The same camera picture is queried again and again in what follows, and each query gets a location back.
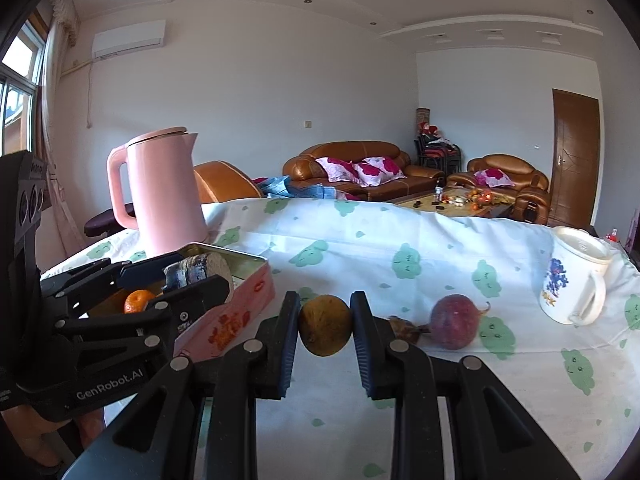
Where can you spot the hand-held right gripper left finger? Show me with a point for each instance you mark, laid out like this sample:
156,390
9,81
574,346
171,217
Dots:
287,345

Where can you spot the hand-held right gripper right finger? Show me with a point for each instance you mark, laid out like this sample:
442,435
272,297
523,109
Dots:
362,345

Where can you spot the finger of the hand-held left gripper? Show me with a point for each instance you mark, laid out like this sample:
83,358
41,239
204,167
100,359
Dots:
200,295
142,275

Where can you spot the pink metal tin box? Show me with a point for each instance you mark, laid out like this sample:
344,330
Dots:
225,325

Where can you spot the small yellow-brown fruit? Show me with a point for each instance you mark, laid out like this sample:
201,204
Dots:
325,325

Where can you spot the person's left hand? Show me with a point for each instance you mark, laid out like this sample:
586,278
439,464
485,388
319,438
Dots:
40,440

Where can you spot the small mandarin orange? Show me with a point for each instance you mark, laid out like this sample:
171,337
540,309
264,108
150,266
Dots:
139,301

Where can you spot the dark purple stool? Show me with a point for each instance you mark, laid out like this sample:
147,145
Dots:
105,220

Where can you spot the pink electric kettle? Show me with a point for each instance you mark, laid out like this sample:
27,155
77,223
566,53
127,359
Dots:
165,195

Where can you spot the white cloud-print tablecloth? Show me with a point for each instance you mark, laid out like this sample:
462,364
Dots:
350,260

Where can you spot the purple passion fruit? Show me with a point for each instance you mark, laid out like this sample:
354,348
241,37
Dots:
457,322

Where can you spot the orange leather chair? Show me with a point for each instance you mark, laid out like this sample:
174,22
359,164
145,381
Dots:
225,180

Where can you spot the blue cloth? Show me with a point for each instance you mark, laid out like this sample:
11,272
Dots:
300,189

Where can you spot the cluttered coffee table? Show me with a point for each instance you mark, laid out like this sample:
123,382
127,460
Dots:
450,205

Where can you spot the floral pillow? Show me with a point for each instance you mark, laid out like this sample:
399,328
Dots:
380,167
492,177
337,169

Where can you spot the brown leather sofa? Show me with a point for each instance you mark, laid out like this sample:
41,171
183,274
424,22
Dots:
350,149

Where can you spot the stack of dark chairs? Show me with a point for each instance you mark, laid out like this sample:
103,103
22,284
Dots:
437,152

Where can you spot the white printed mug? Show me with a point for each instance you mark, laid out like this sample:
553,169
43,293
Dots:
570,270

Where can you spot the window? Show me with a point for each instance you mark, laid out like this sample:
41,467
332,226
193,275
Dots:
20,85

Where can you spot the light curtain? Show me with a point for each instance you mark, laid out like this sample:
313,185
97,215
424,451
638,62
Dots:
57,60

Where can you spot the brown leather armchair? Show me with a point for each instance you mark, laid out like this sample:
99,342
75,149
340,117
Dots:
505,162

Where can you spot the tall patterned vase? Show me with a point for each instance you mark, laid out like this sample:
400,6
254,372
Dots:
423,120

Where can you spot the white air conditioner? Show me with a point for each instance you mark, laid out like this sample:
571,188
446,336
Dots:
127,40

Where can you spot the brown wooden door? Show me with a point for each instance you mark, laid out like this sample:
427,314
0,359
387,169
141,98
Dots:
575,160

